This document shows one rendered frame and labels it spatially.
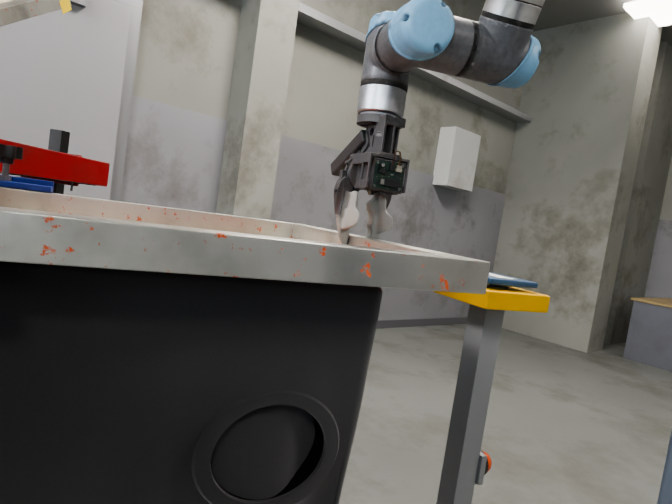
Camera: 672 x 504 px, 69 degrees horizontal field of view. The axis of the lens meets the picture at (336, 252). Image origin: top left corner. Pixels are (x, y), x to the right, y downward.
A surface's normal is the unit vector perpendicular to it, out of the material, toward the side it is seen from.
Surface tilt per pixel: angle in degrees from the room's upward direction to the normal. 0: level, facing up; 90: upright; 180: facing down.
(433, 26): 90
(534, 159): 90
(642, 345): 90
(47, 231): 90
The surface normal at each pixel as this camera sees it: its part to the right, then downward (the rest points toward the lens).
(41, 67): 0.64, 0.14
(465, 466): 0.43, 0.13
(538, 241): -0.75, -0.07
